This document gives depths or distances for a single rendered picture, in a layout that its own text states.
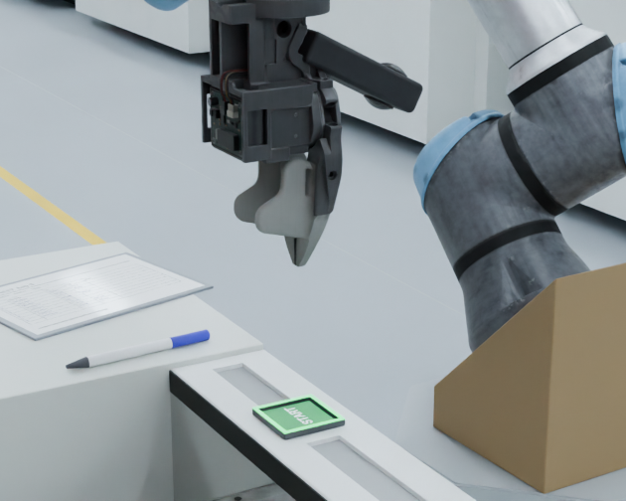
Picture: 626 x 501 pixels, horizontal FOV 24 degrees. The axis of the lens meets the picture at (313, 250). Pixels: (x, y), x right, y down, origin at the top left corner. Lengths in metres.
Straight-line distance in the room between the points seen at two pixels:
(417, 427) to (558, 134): 0.33
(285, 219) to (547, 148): 0.42
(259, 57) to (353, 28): 5.01
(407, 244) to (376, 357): 0.97
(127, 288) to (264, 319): 2.62
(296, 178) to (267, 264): 3.43
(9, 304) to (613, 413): 0.59
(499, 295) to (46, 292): 0.45
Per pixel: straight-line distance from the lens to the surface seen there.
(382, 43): 5.88
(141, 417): 1.29
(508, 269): 1.43
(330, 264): 4.51
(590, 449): 1.40
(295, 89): 1.05
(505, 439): 1.41
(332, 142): 1.07
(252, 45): 1.05
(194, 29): 7.55
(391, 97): 1.12
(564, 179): 1.45
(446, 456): 1.44
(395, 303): 4.19
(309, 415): 1.18
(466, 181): 1.46
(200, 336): 1.32
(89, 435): 1.28
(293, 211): 1.09
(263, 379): 1.26
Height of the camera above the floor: 1.46
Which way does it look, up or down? 18 degrees down
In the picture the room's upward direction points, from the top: straight up
